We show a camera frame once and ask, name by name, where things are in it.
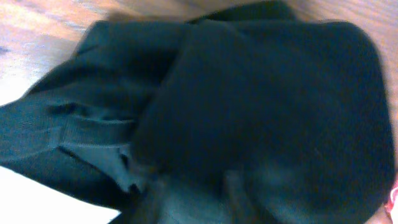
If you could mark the black t-shirt with logo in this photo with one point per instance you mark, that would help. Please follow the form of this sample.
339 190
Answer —
246 115

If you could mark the pink crumpled cloth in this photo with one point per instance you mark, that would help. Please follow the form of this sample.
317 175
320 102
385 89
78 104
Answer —
391 205

